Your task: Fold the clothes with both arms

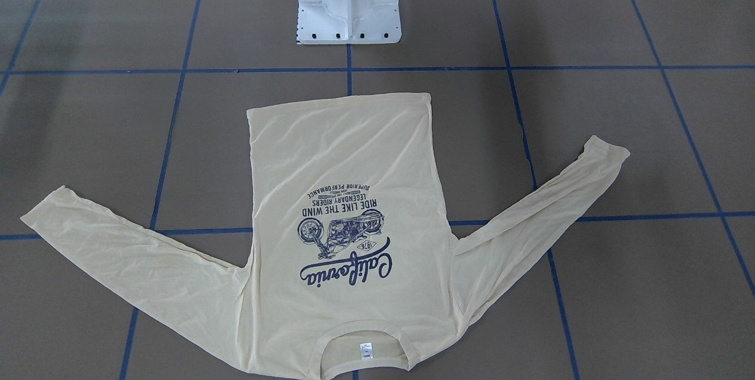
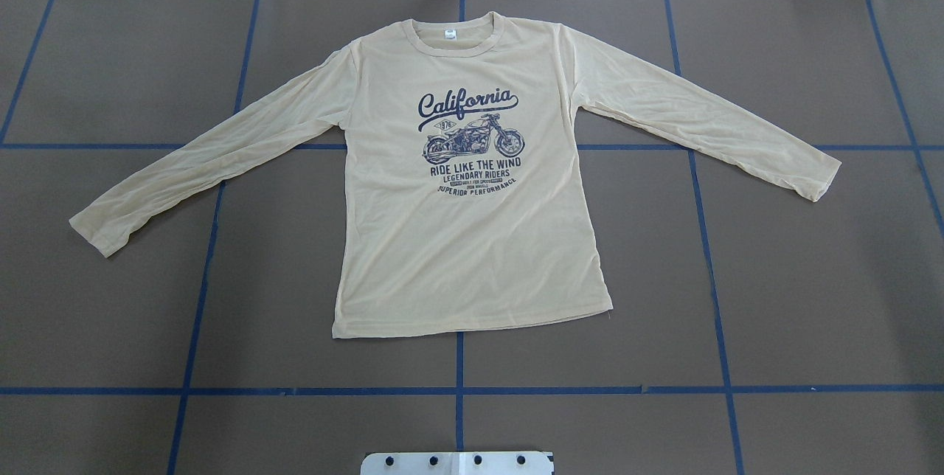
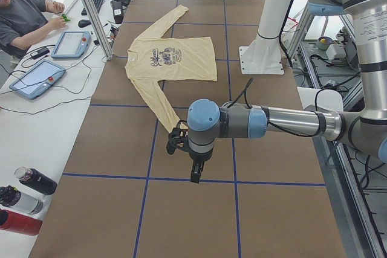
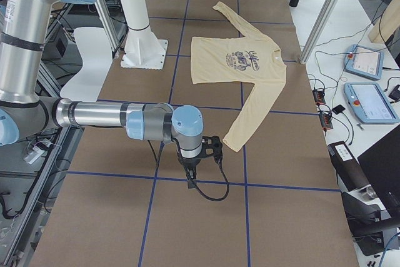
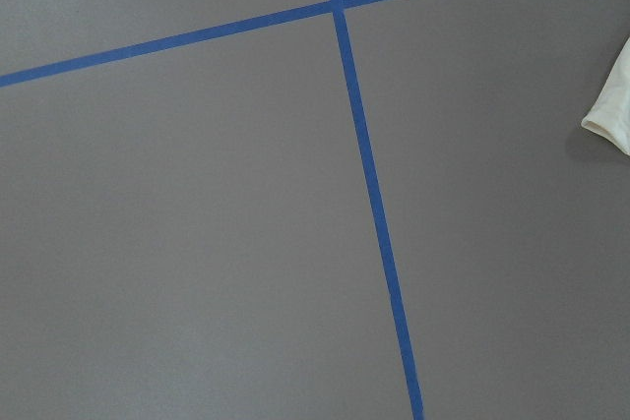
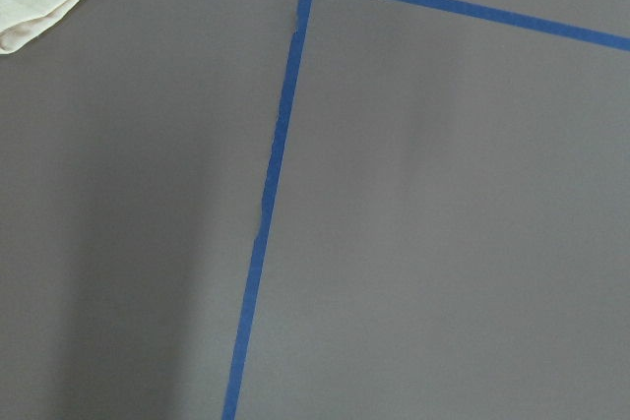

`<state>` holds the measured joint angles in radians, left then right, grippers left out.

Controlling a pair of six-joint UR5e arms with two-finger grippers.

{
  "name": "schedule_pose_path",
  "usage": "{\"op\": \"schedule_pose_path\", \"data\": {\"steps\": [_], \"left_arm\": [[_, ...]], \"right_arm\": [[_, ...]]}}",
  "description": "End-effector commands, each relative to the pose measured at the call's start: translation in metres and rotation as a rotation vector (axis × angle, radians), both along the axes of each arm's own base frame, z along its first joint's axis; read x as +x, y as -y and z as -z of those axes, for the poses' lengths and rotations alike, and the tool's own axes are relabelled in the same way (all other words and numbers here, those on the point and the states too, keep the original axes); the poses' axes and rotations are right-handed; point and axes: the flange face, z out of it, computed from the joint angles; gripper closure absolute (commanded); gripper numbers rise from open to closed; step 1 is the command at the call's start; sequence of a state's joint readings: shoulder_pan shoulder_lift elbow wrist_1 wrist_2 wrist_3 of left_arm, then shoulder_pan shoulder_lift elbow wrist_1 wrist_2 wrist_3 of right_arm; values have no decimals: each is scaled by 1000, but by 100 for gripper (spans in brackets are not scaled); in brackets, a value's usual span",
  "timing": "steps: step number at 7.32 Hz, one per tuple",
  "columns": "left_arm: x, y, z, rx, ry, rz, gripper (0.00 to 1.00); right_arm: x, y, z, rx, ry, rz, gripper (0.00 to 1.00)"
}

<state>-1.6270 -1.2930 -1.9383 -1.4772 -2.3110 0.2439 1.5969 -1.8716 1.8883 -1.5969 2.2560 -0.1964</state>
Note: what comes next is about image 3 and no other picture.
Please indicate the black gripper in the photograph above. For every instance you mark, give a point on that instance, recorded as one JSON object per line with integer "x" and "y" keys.
{"x": 201, "y": 156}

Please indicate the yellow long-sleeve printed shirt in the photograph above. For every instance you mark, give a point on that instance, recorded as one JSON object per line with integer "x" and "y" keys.
{"x": 151, "y": 59}

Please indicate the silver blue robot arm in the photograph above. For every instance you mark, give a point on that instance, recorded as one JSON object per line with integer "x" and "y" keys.
{"x": 365, "y": 130}

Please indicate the white chair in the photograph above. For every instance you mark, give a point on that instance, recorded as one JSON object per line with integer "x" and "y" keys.
{"x": 327, "y": 99}

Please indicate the black steel-cap bottle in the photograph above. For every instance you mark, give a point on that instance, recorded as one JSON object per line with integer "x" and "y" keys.
{"x": 35, "y": 180}

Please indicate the upper blue teach pendant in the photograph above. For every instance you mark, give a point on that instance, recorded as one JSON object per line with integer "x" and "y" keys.
{"x": 71, "y": 45}

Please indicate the blue teach pendant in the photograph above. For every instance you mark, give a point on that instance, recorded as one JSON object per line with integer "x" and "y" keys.
{"x": 38, "y": 79}
{"x": 71, "y": 45}

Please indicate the teal bowl with yellow ball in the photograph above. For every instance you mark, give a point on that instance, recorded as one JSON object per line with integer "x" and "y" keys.
{"x": 324, "y": 42}

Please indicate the black computer mouse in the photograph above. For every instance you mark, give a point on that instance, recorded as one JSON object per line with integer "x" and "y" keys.
{"x": 84, "y": 23}

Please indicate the lower blue teach pendant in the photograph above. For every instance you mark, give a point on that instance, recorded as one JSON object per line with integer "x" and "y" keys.
{"x": 38, "y": 79}

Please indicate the clear black-lid bottle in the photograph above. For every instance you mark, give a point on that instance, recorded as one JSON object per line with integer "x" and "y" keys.
{"x": 11, "y": 197}

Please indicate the black power adapter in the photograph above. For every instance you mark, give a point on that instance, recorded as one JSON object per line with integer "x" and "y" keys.
{"x": 39, "y": 53}

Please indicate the red bottle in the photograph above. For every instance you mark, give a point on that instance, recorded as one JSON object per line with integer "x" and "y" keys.
{"x": 19, "y": 223}

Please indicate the green small object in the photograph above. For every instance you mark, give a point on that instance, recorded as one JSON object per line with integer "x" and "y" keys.
{"x": 66, "y": 19}

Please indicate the person in grey shirt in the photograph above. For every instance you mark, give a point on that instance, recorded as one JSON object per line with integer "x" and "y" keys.
{"x": 23, "y": 24}

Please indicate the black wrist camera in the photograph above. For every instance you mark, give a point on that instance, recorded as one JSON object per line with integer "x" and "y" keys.
{"x": 177, "y": 139}

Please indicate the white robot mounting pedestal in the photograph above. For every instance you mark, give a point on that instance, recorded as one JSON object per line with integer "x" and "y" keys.
{"x": 263, "y": 55}

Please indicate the aluminium frame post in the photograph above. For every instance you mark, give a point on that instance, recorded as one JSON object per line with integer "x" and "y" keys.
{"x": 98, "y": 28}

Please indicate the aluminium side frame rail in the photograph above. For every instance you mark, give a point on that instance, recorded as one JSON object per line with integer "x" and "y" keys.
{"x": 356, "y": 181}

